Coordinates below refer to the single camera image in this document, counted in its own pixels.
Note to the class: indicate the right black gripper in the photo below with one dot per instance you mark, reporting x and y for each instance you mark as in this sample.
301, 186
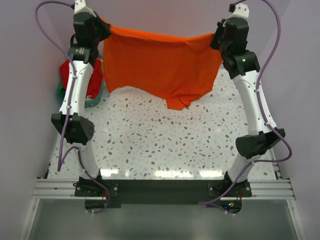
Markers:
219, 29

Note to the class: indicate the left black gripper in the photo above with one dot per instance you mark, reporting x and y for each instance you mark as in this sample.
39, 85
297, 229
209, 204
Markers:
105, 26

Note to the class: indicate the orange t-shirt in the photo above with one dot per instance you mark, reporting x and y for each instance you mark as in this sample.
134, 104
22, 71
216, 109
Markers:
179, 70

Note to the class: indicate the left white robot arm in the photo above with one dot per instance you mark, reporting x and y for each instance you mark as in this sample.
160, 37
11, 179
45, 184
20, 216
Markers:
70, 122

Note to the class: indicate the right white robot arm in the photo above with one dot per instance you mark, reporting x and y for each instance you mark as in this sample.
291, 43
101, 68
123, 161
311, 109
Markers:
242, 65

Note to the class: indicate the red t-shirt in basket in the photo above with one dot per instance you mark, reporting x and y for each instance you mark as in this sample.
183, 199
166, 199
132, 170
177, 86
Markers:
95, 82

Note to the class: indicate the teal plastic basket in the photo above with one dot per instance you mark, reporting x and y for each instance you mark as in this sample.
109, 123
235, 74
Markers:
92, 102

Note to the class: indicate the green garment in basket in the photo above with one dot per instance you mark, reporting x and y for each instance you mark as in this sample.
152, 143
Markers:
61, 91

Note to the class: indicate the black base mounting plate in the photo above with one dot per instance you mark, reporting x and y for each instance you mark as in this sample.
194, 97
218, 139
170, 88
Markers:
149, 192

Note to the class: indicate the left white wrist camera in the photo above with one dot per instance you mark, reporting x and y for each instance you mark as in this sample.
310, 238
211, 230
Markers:
80, 6

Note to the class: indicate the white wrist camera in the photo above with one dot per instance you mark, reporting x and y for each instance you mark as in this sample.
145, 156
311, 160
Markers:
80, 6
239, 10

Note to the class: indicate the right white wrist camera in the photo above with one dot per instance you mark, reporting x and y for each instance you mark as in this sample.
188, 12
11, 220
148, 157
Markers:
239, 10

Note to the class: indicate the aluminium front rail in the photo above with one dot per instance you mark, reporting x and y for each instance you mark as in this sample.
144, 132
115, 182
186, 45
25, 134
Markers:
60, 189

